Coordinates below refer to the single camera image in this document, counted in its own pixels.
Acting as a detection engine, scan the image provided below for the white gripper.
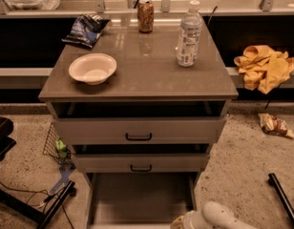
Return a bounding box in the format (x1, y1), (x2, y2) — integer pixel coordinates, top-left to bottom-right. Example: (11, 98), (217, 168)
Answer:
(170, 211), (206, 229)

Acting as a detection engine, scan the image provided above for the grey bottom drawer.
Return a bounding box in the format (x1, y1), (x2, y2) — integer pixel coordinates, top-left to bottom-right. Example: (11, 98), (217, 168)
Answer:
(86, 173), (197, 229)

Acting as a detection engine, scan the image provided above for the grey drawer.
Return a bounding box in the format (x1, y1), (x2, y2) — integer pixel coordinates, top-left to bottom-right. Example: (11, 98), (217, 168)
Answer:
(53, 117), (225, 145)
(86, 173), (197, 229)
(73, 154), (209, 173)

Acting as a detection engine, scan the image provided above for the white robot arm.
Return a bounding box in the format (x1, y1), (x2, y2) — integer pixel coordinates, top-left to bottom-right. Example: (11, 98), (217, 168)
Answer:
(170, 201), (257, 229)

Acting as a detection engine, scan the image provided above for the grey middle drawer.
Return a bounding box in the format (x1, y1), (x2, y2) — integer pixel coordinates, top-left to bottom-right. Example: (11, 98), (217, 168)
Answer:
(73, 154), (209, 173)

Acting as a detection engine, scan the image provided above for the grey drawer cabinet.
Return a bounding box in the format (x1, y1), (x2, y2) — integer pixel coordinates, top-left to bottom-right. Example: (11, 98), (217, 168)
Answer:
(38, 12), (240, 189)

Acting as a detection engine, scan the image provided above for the grey top drawer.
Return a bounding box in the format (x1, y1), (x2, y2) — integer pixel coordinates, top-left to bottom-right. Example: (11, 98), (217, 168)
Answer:
(53, 117), (225, 145)

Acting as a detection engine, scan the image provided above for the black right base leg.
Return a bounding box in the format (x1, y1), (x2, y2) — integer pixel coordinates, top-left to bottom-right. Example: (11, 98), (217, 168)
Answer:
(268, 173), (294, 229)

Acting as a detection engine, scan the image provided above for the black base leg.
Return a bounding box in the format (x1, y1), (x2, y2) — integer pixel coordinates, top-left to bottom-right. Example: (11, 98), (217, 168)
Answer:
(0, 181), (75, 229)
(268, 173), (294, 229)

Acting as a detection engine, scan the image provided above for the blue tape cross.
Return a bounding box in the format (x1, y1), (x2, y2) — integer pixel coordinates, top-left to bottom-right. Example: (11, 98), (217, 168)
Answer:
(50, 164), (74, 195)

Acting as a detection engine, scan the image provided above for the brown snack wrapper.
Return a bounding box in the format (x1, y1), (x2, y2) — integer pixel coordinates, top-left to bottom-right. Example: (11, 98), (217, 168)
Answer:
(259, 114), (294, 138)

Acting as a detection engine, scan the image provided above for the green object in basket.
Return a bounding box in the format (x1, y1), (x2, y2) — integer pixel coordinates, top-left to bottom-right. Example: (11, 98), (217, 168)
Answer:
(55, 138), (68, 158)

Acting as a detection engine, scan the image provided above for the yellow cloth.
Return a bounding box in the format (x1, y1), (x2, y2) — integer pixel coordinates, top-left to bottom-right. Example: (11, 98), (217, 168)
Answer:
(234, 45), (294, 94)

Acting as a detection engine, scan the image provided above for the white paper bowl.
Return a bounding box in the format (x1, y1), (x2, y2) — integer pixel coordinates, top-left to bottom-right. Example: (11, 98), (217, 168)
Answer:
(69, 53), (116, 85)

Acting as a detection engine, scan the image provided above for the black left base leg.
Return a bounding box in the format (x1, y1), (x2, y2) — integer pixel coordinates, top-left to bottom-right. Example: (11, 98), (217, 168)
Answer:
(0, 181), (75, 229)

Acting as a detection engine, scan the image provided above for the clear plastic water bottle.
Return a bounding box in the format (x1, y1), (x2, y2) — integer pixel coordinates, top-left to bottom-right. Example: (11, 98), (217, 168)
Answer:
(177, 0), (202, 67)

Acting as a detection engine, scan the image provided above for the black chair base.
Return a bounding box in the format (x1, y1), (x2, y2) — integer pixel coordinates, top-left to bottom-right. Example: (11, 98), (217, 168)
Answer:
(0, 116), (16, 161)

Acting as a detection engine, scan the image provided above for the blue chip bag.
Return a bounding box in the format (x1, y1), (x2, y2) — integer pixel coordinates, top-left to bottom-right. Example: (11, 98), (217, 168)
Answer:
(62, 13), (110, 49)

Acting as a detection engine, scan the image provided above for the orange soda can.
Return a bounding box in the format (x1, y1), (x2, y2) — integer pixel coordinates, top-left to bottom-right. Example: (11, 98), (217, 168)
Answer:
(137, 0), (154, 32)

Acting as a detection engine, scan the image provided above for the black cable on floor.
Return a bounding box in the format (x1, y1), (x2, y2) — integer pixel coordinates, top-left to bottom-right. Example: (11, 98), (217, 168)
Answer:
(0, 175), (75, 229)

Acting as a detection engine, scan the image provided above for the wire mesh basket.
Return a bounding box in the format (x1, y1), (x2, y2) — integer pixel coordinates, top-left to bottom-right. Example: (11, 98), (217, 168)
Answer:
(43, 124), (72, 165)

